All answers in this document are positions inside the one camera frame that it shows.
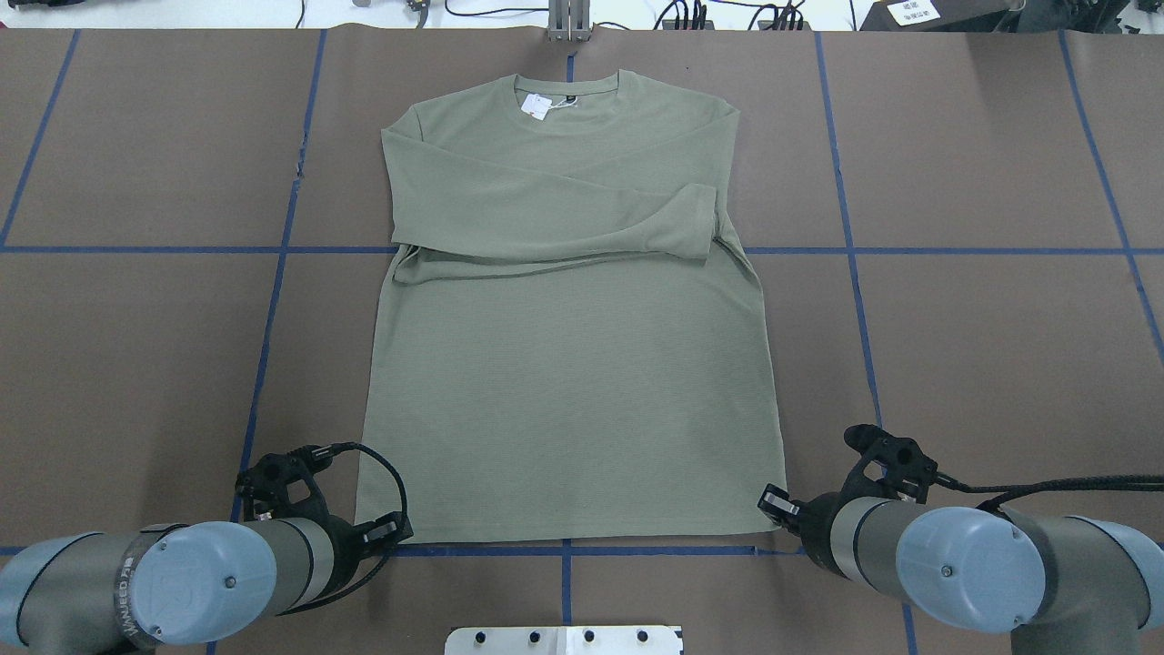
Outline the olive green long-sleeve shirt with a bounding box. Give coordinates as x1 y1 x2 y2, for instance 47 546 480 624
362 70 786 543

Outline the black monitor with label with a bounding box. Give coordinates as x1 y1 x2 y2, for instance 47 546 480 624
858 1 1025 33

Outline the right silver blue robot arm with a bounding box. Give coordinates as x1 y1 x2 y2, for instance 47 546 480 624
758 485 1163 654

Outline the grey aluminium frame post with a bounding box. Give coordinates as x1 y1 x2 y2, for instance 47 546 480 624
547 0 592 43

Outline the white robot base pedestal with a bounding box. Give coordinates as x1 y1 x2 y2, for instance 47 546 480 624
443 625 684 654

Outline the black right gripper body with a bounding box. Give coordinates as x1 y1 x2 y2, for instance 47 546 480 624
788 490 845 578

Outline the white paper hang tag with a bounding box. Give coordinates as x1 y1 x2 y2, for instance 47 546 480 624
520 93 556 121

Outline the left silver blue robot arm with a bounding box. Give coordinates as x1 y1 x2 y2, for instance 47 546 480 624
1 511 413 654

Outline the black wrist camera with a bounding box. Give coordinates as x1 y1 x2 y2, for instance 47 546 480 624
236 444 336 525
839 423 938 503

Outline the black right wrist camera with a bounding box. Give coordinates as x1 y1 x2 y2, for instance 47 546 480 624
839 423 938 503

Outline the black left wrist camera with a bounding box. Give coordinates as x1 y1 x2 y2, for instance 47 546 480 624
236 444 336 525

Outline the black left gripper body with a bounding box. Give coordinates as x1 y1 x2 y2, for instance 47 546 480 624
315 514 383 600

